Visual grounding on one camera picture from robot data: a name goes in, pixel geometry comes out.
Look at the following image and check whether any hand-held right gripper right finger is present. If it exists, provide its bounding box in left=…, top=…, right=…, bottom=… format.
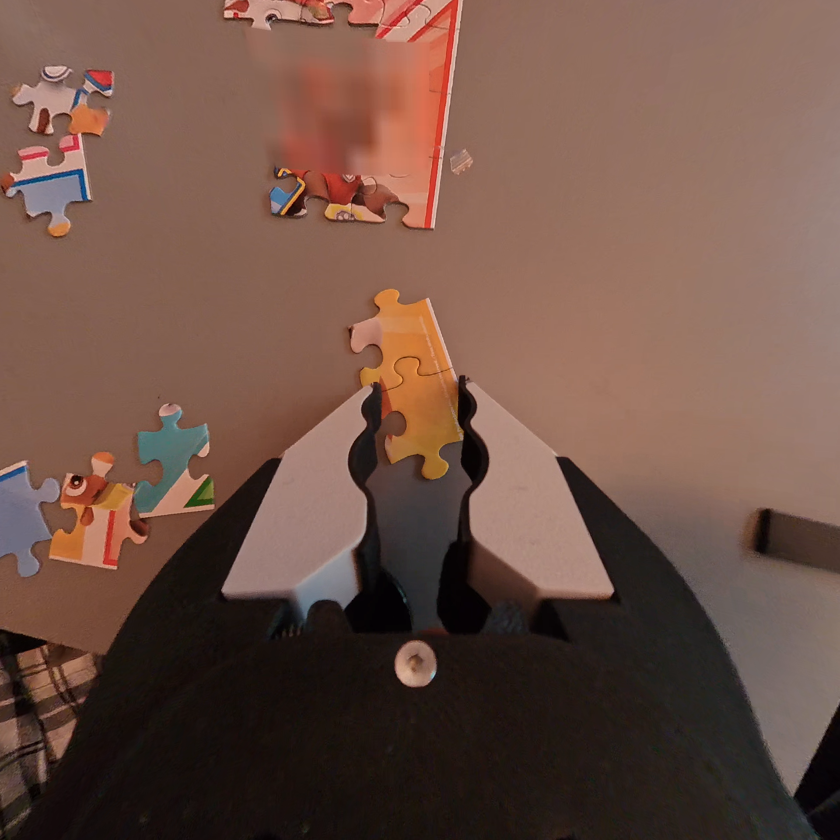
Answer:
left=436, top=376, right=616, bottom=634

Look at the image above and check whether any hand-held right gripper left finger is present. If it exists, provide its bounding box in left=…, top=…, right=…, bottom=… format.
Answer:
left=222, top=382, right=383, bottom=634

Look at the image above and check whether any blue edge puzzle piece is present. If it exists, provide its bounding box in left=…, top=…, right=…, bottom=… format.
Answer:
left=0, top=461, right=61, bottom=578

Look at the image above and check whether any blue white red-striped puzzle piece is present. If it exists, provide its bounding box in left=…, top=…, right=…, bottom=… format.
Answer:
left=0, top=134, right=93, bottom=238

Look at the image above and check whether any grey desk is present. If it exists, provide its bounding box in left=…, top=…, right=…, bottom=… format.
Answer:
left=0, top=0, right=840, bottom=795

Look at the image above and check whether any red fire dog puzzle section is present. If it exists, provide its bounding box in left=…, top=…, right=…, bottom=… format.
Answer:
left=223, top=0, right=464, bottom=231

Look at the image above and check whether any plaid clothing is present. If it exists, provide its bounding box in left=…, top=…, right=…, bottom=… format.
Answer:
left=0, top=630, right=101, bottom=840

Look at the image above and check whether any grey bar black end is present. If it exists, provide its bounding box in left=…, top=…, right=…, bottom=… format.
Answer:
left=745, top=508, right=840, bottom=573

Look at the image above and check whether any teal puzzle piece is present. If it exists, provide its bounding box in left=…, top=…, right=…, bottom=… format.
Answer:
left=134, top=403, right=216, bottom=519

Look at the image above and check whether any yellow puzzle piece pale knob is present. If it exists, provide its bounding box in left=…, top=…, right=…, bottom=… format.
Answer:
left=348, top=289, right=457, bottom=391

